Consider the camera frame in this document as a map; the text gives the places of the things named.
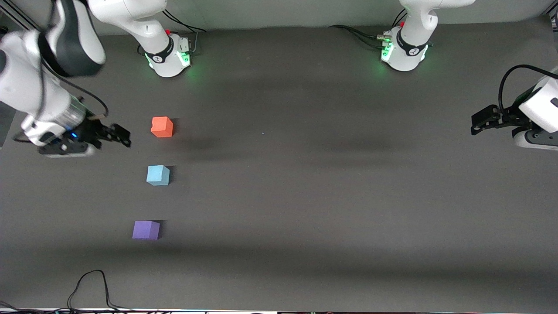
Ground light blue foam block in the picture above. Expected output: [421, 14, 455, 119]
[146, 165, 170, 186]

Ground orange foam block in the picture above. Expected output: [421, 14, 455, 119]
[151, 116, 174, 138]

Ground purple foam block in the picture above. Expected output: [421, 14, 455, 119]
[132, 221, 160, 240]

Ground dark grey table mat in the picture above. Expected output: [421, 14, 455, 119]
[0, 15, 558, 312]

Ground black right arm base cables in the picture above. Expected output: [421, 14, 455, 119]
[162, 9, 208, 56]

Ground black arm base cables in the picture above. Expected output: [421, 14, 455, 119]
[162, 9, 208, 56]
[329, 9, 408, 49]

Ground thin black looped cable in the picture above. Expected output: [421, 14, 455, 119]
[67, 270, 131, 312]

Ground black left arm base cables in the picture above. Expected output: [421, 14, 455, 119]
[329, 9, 408, 49]

